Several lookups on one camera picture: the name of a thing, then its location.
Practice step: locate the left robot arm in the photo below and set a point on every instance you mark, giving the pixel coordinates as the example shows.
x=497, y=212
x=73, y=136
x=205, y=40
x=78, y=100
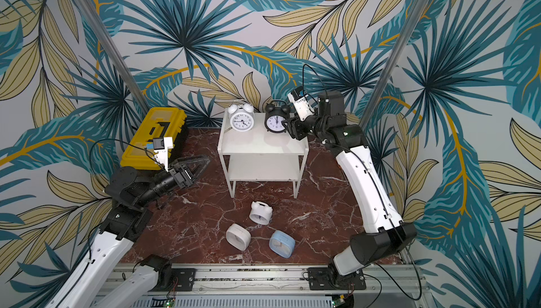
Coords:
x=133, y=190

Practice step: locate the white two-tier shelf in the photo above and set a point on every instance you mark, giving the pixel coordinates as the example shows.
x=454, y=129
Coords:
x=258, y=155

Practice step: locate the black twin-bell alarm clock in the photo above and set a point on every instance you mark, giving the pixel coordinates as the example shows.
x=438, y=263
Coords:
x=276, y=112

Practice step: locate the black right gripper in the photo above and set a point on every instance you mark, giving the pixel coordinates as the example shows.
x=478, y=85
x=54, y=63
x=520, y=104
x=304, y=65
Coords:
x=300, y=127

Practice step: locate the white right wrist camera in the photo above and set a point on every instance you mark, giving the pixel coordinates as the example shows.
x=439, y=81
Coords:
x=302, y=107

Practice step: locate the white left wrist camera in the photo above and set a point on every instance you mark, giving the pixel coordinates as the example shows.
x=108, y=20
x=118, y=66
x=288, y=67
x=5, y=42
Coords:
x=160, y=148

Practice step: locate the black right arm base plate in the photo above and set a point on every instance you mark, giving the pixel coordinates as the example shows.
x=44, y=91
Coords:
x=328, y=279

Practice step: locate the aluminium corner post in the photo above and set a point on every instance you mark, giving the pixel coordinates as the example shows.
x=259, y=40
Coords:
x=400, y=44
x=90, y=13

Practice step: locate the light blue square alarm clock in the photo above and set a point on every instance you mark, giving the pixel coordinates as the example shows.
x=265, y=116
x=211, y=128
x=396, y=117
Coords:
x=282, y=244

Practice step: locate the white twin-bell alarm clock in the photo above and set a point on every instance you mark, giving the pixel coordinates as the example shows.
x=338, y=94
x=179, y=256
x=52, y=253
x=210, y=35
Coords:
x=241, y=117

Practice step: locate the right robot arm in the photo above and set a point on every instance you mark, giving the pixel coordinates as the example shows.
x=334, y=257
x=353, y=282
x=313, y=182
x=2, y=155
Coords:
x=385, y=232

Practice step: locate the cream square alarm clock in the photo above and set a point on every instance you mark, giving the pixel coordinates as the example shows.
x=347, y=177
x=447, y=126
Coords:
x=238, y=237

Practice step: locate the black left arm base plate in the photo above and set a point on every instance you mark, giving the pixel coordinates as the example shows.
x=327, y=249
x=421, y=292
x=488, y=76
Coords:
x=183, y=279

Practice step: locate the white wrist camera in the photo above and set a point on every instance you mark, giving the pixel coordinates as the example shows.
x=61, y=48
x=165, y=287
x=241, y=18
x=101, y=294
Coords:
x=302, y=107
x=160, y=148

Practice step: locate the green circuit board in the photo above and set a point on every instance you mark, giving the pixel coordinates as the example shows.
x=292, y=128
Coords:
x=163, y=302

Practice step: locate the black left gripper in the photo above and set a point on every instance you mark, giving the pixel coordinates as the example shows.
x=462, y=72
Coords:
x=184, y=178

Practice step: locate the aluminium left corner post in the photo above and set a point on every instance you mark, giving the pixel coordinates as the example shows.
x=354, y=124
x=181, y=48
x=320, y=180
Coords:
x=90, y=13

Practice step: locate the aluminium right corner post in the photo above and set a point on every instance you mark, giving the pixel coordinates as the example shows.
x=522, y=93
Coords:
x=400, y=44

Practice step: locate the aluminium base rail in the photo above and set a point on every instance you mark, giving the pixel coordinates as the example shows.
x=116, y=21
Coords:
x=286, y=285

